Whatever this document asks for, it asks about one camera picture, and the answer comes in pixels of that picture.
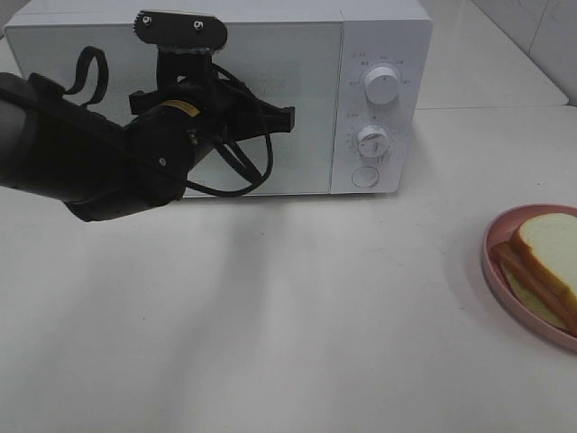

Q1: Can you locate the white timer knob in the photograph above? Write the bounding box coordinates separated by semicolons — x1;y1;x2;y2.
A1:
356;124;390;158

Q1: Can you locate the white bread sandwich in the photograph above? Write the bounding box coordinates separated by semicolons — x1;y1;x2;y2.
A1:
490;213;576;336

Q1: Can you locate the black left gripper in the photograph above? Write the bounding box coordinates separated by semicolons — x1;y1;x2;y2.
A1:
124;78;296;174

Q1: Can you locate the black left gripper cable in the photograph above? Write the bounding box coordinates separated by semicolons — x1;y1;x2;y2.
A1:
62;44;274;198

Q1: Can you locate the white microwave door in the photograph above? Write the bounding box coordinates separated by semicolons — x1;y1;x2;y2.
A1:
1;23;341;196

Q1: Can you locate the white microwave oven body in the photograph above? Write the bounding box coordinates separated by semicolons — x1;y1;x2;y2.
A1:
5;1;432;194

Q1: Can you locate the pink plate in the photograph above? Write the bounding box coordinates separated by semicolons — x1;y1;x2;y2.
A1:
481;203;576;353

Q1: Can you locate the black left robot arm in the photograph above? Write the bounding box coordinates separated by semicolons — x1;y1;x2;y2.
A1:
1;73;296;222

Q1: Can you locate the upper white power knob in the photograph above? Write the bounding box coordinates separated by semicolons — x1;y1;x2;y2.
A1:
363;66;399;106

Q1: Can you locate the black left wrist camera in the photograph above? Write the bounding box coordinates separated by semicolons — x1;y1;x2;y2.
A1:
133;10;228;51

